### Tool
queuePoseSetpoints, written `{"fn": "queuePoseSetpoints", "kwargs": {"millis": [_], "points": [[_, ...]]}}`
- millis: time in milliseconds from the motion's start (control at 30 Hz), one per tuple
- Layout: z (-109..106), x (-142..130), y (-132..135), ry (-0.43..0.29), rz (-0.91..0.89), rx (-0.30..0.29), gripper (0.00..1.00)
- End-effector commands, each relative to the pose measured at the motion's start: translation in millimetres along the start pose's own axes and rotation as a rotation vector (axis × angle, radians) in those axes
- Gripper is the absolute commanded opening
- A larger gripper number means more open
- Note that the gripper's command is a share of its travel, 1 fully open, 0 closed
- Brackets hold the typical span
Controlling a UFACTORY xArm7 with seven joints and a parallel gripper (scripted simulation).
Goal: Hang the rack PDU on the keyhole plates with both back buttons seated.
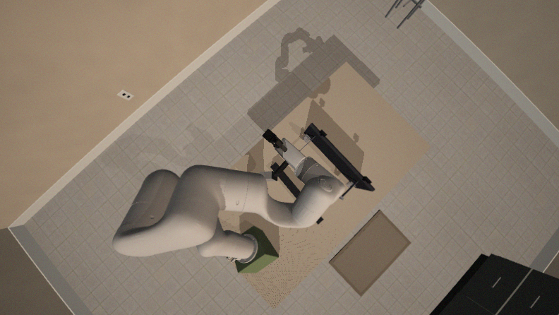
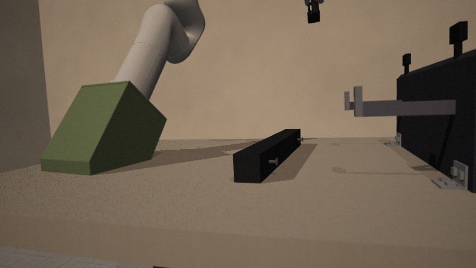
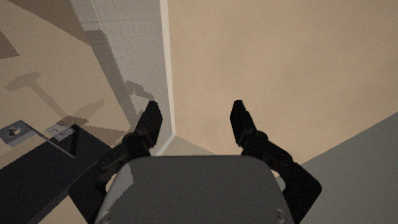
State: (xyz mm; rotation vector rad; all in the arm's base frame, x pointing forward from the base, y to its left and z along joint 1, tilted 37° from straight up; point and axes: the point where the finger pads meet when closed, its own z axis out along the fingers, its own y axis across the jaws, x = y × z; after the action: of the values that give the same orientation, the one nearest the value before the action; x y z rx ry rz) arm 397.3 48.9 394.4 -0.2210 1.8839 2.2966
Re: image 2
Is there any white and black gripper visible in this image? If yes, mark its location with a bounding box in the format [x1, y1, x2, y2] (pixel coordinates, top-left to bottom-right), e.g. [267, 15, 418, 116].
[304, 0, 324, 23]

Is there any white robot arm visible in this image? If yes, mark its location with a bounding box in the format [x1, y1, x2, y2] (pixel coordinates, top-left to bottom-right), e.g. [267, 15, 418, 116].
[110, 0, 206, 99]

